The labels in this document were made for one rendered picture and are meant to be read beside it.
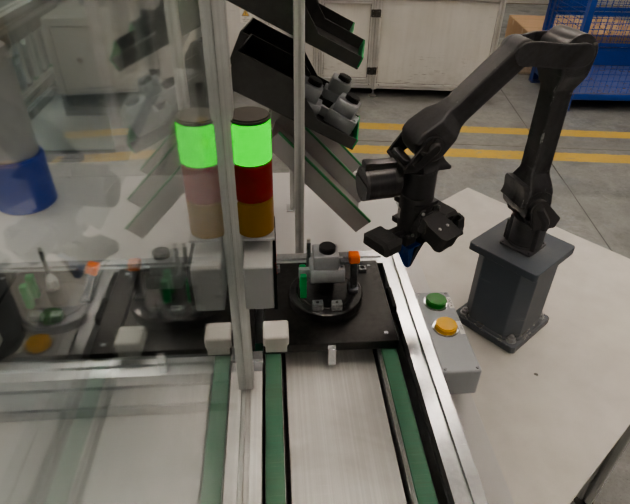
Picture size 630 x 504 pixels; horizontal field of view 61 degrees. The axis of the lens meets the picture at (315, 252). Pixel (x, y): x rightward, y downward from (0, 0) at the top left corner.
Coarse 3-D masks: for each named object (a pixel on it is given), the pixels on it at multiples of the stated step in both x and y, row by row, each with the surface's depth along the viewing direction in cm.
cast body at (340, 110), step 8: (344, 96) 109; (352, 96) 108; (336, 104) 108; (344, 104) 108; (352, 104) 108; (360, 104) 110; (320, 112) 112; (328, 112) 110; (336, 112) 109; (344, 112) 109; (352, 112) 108; (328, 120) 110; (336, 120) 110; (344, 120) 110; (352, 120) 110; (344, 128) 110; (352, 128) 110
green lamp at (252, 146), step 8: (232, 128) 60; (240, 128) 59; (248, 128) 59; (256, 128) 60; (264, 128) 60; (232, 136) 61; (240, 136) 60; (248, 136) 60; (256, 136) 60; (264, 136) 61; (232, 144) 61; (240, 144) 61; (248, 144) 60; (256, 144) 61; (264, 144) 61; (240, 152) 61; (248, 152) 61; (256, 152) 61; (264, 152) 62; (240, 160) 62; (248, 160) 62; (256, 160) 62; (264, 160) 62
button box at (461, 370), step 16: (448, 304) 104; (432, 320) 100; (432, 336) 96; (448, 336) 96; (464, 336) 97; (448, 352) 93; (464, 352) 93; (448, 368) 90; (464, 368) 90; (480, 368) 90; (448, 384) 91; (464, 384) 92
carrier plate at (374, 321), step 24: (288, 264) 112; (360, 264) 112; (288, 288) 105; (264, 312) 100; (288, 312) 100; (360, 312) 100; (384, 312) 100; (312, 336) 95; (336, 336) 95; (360, 336) 95; (384, 336) 95
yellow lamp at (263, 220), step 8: (272, 200) 67; (240, 208) 66; (248, 208) 65; (256, 208) 65; (264, 208) 66; (272, 208) 67; (240, 216) 67; (248, 216) 66; (256, 216) 66; (264, 216) 67; (272, 216) 68; (240, 224) 67; (248, 224) 67; (256, 224) 67; (264, 224) 67; (272, 224) 69; (240, 232) 68; (248, 232) 67; (256, 232) 67; (264, 232) 68
